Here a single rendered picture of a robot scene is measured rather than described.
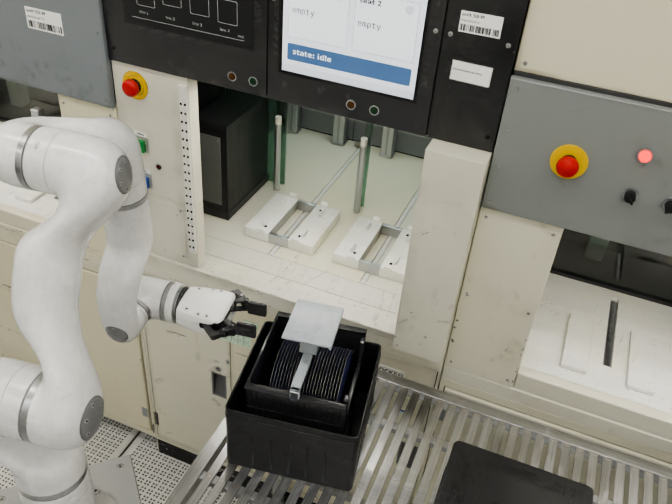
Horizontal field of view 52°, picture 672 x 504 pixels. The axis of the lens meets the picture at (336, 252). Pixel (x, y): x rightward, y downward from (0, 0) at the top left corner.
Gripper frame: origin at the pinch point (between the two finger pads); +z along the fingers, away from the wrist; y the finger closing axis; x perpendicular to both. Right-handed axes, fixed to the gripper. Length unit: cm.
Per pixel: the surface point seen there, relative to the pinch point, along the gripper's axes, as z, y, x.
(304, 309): 9.8, -3.0, 2.8
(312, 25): 2, -28, 52
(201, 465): -6.2, 15.2, -30.0
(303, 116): -22, -124, -12
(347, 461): 24.3, 13.3, -20.0
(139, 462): -50, -33, -105
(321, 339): 15.1, 4.4, 2.7
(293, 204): -10, -68, -15
